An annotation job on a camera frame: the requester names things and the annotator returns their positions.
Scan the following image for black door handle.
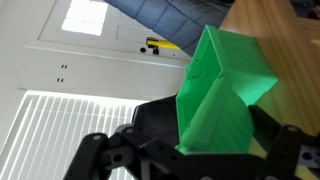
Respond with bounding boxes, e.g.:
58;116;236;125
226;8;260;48
152;47;159;55

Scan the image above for green plastic chest container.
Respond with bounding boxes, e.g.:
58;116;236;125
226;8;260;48
176;26;278;154

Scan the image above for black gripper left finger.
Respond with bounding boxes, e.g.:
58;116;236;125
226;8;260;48
62;123;188;180

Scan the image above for white window blinds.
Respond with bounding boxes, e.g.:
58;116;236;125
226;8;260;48
0;91;142;180

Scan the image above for dark blue puffer jacket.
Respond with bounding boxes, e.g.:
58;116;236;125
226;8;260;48
103;0;235;57

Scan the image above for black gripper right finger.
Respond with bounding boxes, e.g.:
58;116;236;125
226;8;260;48
248;105;320;180

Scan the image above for white front door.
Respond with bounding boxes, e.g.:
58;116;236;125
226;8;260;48
24;0;190;100

